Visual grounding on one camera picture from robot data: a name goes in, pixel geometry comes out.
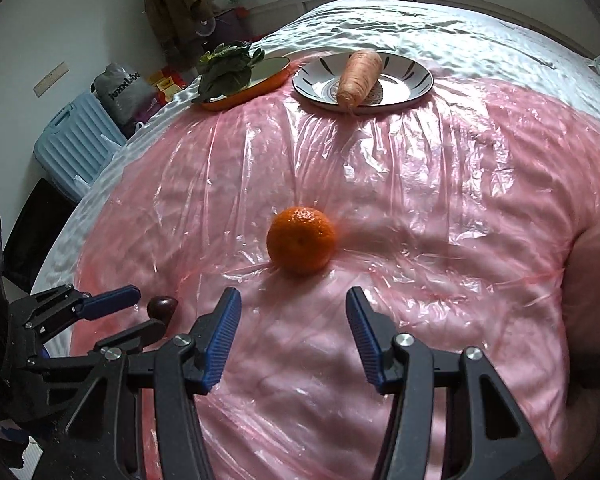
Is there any grey printed plastic bag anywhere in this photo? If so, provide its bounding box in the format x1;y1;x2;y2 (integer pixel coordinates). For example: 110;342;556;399
92;62;151;126

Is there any pale orange carrot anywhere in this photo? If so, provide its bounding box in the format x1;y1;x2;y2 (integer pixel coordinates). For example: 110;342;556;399
336;50;384;111

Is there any green leafy vegetable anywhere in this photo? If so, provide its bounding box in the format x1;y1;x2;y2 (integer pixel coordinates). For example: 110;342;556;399
197;41;265;103

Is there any purple bag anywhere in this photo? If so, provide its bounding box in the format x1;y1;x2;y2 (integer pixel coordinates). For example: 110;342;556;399
215;7;251;43

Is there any white black-striped plate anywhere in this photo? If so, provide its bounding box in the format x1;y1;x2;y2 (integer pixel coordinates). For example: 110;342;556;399
292;51;434;114

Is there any light blue ribbed suitcase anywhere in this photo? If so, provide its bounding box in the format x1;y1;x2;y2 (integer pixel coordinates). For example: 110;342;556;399
34;92;128;203

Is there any orange oval plate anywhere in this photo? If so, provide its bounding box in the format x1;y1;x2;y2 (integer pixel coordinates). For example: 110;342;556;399
192;56;291;112

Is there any wooden ruler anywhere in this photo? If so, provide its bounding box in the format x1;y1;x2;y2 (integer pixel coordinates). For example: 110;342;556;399
34;61;70;97

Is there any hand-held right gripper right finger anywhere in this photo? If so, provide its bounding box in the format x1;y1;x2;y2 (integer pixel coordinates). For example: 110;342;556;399
346;287;556;480

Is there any hanging olive brown coat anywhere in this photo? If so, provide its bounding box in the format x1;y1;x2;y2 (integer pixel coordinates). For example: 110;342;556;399
141;0;216;47

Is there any pink plastic sheet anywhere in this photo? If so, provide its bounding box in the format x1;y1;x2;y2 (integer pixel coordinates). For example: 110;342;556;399
70;50;600;480

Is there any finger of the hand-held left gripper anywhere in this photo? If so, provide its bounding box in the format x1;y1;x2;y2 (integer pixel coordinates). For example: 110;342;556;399
9;284;142;347
25;320;168;373

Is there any white bed sheet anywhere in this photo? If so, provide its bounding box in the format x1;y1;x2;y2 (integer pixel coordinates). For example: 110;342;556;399
27;0;600;361

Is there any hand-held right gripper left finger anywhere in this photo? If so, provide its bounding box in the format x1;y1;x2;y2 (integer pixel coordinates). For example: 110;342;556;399
32;287;243;480

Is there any red and yellow box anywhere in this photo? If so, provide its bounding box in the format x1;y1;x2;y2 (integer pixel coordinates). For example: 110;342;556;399
147;67;188;103

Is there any large bumpy orange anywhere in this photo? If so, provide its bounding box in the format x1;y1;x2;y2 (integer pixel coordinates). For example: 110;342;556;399
266;206;338;276

